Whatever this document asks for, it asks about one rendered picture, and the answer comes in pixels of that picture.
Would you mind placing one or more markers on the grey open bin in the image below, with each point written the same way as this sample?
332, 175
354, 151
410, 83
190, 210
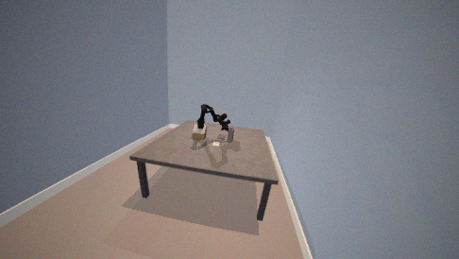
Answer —
230, 134

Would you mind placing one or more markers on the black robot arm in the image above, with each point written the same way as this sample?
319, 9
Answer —
201, 121

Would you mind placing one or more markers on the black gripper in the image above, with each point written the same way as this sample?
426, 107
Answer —
224, 127

